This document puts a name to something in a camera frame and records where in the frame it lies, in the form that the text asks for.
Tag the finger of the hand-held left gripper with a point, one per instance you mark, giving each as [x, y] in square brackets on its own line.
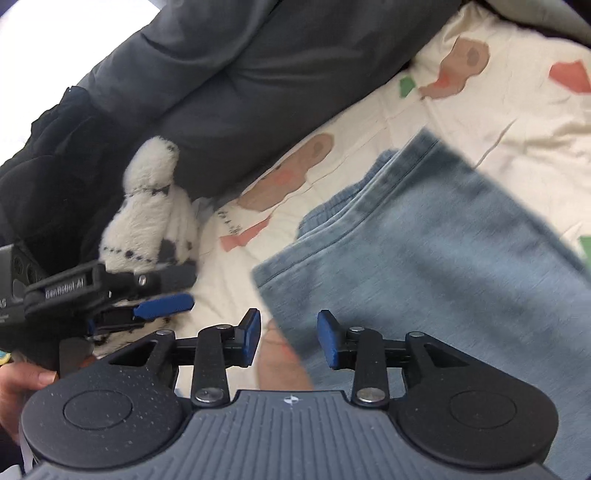
[171, 278]
[166, 304]

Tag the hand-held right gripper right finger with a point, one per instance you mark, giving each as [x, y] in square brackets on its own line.
[327, 340]

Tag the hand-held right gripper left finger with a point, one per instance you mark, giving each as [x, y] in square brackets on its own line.
[251, 339]

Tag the light blue denim jeans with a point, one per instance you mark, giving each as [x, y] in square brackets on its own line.
[438, 258]

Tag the person's left hand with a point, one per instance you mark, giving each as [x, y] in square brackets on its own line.
[18, 387]

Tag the white fluffy black-dotted garment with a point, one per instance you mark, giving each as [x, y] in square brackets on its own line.
[147, 217]

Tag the black cloth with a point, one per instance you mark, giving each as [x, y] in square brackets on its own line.
[60, 175]

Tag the dark grey pillow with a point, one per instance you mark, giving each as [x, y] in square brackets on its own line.
[240, 78]

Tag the cream bear printed blanket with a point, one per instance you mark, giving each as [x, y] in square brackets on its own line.
[498, 106]

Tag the grey neck pillow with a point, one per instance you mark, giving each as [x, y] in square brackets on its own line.
[545, 16]

